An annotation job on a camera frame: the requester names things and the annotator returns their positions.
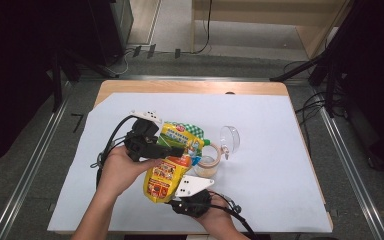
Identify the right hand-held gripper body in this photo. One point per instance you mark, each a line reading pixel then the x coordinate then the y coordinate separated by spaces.
pixel 193 203

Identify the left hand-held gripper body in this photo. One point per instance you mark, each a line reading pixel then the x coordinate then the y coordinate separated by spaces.
pixel 141 146

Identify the yellow green spouted pouch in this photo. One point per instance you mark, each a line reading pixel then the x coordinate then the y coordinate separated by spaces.
pixel 166 176

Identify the clear glass jar hinged lid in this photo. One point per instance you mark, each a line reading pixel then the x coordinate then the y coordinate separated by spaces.
pixel 206 165

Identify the person's right hand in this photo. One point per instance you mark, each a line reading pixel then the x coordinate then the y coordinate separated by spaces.
pixel 220 216

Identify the person's left hand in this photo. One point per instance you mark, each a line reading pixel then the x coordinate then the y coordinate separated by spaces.
pixel 120 171

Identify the white table sheet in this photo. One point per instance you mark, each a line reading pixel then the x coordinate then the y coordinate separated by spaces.
pixel 273 193

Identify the black metal stand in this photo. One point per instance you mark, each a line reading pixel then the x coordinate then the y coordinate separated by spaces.
pixel 57 83

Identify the black cabinet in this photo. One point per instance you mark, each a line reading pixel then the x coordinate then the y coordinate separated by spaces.
pixel 113 30

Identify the dark curtain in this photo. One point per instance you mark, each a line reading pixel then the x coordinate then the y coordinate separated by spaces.
pixel 380 83
pixel 13 66

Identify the light wooden shelf unit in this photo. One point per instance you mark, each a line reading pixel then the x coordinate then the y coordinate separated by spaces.
pixel 313 30

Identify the black tripod stand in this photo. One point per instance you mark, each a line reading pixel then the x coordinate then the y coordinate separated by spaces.
pixel 330 50

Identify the metal floor rail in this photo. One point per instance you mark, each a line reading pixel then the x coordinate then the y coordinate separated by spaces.
pixel 30 170
pixel 353 166

